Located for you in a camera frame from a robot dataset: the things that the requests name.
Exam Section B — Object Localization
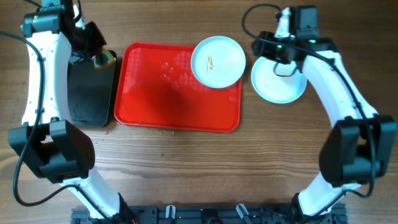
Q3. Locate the red plastic tray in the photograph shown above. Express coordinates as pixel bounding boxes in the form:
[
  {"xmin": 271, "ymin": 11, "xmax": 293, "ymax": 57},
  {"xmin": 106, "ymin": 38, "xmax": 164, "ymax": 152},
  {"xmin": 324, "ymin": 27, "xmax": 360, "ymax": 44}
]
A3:
[{"xmin": 114, "ymin": 42, "xmax": 241, "ymax": 133}]

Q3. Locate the green yellow sponge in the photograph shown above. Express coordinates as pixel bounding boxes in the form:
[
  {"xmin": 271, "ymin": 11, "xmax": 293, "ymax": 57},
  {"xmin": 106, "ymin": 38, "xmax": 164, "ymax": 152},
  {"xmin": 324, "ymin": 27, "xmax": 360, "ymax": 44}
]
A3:
[{"xmin": 93, "ymin": 48, "xmax": 116, "ymax": 69}]

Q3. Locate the white plate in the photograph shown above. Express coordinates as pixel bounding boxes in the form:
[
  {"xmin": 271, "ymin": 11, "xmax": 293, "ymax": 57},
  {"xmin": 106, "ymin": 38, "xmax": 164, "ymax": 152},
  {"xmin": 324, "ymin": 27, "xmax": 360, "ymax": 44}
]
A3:
[
  {"xmin": 190, "ymin": 35, "xmax": 246, "ymax": 88},
  {"xmin": 251, "ymin": 57, "xmax": 307, "ymax": 104}
]

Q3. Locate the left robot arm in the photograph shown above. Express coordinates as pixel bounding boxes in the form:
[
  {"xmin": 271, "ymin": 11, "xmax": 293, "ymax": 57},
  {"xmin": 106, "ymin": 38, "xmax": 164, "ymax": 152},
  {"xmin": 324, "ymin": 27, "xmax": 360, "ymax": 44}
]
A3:
[{"xmin": 8, "ymin": 0, "xmax": 138, "ymax": 223}]

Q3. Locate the black rectangular tray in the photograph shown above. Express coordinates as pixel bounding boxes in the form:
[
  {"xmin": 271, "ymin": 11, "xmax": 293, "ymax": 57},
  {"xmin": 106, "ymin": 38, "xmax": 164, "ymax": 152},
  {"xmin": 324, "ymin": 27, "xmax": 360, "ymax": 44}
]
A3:
[{"xmin": 68, "ymin": 60, "xmax": 118, "ymax": 128}]

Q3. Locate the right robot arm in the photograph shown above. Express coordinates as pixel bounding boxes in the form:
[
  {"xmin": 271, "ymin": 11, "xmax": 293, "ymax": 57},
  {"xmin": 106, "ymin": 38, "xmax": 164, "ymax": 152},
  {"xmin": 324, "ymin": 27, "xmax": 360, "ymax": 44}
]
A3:
[{"xmin": 251, "ymin": 6, "xmax": 397, "ymax": 223}]

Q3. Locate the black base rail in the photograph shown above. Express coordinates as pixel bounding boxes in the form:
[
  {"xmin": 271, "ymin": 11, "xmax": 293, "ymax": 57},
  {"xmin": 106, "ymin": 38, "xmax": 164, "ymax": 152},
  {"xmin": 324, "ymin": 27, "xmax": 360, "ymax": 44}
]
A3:
[{"xmin": 70, "ymin": 203, "xmax": 348, "ymax": 224}]

